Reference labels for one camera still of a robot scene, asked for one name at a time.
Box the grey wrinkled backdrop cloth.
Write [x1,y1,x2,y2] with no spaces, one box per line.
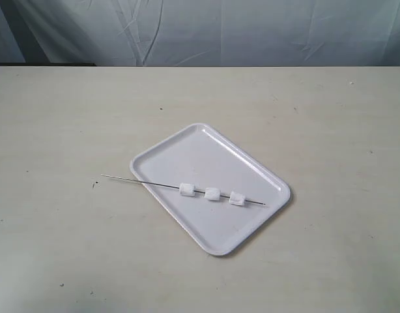
[0,1,400,67]

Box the white rectangular plastic tray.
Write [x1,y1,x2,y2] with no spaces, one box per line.
[130,123,291,256]

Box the thin metal skewer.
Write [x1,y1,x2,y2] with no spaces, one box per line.
[101,174,266,205]

